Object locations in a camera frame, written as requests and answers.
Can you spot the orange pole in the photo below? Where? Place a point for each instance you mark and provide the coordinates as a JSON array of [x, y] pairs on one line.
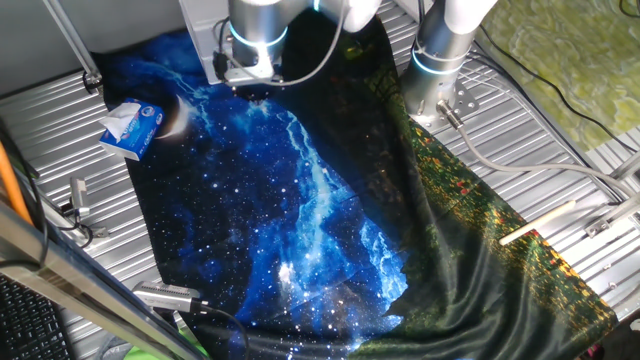
[[11, 185]]

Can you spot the blue tissue box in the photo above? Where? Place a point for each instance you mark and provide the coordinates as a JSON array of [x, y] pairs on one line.
[[142, 135]]

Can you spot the galaxy and forest print cloth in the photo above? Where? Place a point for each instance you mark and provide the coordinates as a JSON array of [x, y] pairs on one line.
[[280, 200]]

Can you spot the black clamp tool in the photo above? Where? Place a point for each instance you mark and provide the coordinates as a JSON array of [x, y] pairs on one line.
[[100, 232]]

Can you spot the bright green cloth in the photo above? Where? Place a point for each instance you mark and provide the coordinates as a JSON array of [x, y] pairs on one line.
[[150, 354]]

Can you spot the grey cloth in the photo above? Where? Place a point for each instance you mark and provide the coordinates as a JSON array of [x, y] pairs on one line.
[[112, 350]]

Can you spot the small silver camera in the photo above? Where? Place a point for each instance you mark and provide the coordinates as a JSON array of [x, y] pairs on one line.
[[79, 195]]

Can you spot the yellow green patterned cloth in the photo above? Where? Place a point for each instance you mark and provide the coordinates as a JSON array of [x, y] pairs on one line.
[[575, 45]]

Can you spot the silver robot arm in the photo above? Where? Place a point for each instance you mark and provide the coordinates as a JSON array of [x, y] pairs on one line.
[[435, 50]]

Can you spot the black keyboard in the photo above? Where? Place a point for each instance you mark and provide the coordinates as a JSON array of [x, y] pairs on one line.
[[30, 325]]

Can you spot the aluminium frame bar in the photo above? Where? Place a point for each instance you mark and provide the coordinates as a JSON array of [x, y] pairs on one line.
[[75, 285]]

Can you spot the thin metal pole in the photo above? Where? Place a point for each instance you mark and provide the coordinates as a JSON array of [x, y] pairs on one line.
[[70, 35]]

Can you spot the ridged silver camera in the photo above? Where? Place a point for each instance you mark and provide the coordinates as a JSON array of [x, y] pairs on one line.
[[165, 296]]

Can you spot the aluminium frame bracket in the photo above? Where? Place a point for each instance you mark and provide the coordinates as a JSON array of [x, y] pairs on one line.
[[627, 167], [610, 217]]

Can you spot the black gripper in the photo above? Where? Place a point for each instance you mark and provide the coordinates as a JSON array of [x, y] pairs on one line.
[[257, 91]]

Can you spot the cream wooden stick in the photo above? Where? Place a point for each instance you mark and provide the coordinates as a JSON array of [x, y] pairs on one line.
[[537, 222]]

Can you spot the pink object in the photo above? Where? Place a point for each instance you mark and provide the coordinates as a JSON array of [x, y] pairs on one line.
[[595, 352]]

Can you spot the white tissue sheet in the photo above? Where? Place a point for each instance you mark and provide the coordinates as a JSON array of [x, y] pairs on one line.
[[119, 122]]

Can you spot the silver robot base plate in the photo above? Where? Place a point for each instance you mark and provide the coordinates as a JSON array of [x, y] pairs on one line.
[[465, 102]]

